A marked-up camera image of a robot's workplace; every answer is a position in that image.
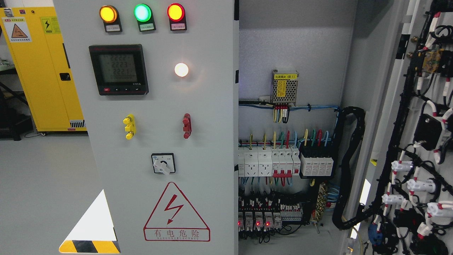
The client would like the grey cabinet door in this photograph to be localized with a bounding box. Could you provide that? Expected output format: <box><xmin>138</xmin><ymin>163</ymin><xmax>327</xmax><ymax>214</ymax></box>
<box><xmin>53</xmin><ymin>0</ymin><xmax>239</xmax><ymax>255</ymax></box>
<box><xmin>333</xmin><ymin>0</ymin><xmax>452</xmax><ymax>255</ymax></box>

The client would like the white socket breaker row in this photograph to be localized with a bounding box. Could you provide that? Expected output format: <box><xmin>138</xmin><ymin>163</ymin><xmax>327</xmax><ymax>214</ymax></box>
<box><xmin>238</xmin><ymin>147</ymin><xmax>301</xmax><ymax>178</ymax></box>

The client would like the metal mesh power supply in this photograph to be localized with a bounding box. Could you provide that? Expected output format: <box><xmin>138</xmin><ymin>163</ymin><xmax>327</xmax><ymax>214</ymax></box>
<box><xmin>270</xmin><ymin>68</ymin><xmax>299</xmax><ymax>104</ymax></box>

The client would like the white lit indicator lamp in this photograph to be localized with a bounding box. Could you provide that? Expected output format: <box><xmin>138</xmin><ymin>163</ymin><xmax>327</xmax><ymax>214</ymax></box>
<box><xmin>174</xmin><ymin>63</ymin><xmax>189</xmax><ymax>77</ymax></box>

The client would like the black surge protector block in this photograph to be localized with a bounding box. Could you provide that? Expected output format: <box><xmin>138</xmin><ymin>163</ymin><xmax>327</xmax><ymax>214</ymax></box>
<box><xmin>300</xmin><ymin>145</ymin><xmax>334</xmax><ymax>178</ymax></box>

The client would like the red electric danger sticker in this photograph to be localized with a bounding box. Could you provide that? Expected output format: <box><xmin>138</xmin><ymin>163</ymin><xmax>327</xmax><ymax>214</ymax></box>
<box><xmin>143</xmin><ymin>181</ymin><xmax>211</xmax><ymax>242</ymax></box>

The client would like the black digital power meter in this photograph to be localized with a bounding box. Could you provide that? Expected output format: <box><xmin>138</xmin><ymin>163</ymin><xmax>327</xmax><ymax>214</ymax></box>
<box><xmin>89</xmin><ymin>44</ymin><xmax>149</xmax><ymax>96</ymax></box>

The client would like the red indicator lamp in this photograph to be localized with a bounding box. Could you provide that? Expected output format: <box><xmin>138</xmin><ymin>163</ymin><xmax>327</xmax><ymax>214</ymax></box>
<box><xmin>167</xmin><ymin>3</ymin><xmax>187</xmax><ymax>31</ymax></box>

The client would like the green indicator lamp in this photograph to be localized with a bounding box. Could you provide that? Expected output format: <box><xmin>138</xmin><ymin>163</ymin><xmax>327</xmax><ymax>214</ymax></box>
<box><xmin>134</xmin><ymin>4</ymin><xmax>156</xmax><ymax>32</ymax></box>

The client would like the orange indicator lamp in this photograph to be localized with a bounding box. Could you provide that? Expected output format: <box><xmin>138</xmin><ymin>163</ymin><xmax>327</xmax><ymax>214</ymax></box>
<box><xmin>99</xmin><ymin>5</ymin><xmax>122</xmax><ymax>33</ymax></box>

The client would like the yellow safety storage cabinet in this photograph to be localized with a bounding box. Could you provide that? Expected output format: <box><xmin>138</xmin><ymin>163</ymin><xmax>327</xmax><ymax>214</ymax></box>
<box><xmin>1</xmin><ymin>7</ymin><xmax>86</xmax><ymax>133</ymax></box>

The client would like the red terminal post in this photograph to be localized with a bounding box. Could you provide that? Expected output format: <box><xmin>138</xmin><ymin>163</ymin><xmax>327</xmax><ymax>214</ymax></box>
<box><xmin>182</xmin><ymin>113</ymin><xmax>191</xmax><ymax>139</ymax></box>

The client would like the yellow terminal post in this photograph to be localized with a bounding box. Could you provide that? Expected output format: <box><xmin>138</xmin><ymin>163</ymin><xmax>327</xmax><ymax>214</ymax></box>
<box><xmin>123</xmin><ymin>114</ymin><xmax>137</xmax><ymax>140</ymax></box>

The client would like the right black cable conduit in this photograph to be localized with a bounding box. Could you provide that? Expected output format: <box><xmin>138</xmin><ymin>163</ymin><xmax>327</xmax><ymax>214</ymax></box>
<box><xmin>332</xmin><ymin>106</ymin><xmax>366</xmax><ymax>230</ymax></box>

